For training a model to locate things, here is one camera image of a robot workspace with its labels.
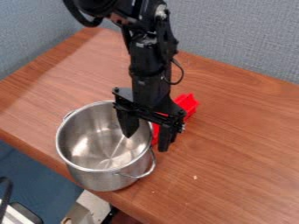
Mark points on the white object under table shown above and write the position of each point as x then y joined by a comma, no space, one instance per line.
90,210

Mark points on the metal pot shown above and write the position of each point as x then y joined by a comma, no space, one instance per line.
105,160

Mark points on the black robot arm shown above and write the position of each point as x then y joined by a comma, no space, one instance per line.
144,20

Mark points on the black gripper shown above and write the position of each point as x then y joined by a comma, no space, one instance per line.
148,101

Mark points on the black and white equipment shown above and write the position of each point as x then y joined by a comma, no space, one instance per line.
14,212

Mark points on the red star-shaped block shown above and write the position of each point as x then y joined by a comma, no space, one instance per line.
190,104

